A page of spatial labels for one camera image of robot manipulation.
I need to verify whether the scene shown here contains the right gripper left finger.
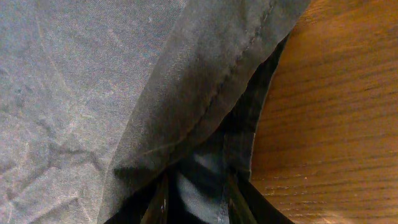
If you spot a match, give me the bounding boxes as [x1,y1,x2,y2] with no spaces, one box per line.
[105,174,169,224]

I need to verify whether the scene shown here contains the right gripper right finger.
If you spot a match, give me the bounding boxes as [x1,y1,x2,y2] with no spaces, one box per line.
[227,174,294,224]

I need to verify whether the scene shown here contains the blue denim shorts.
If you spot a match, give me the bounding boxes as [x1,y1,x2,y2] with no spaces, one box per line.
[1,0,308,223]

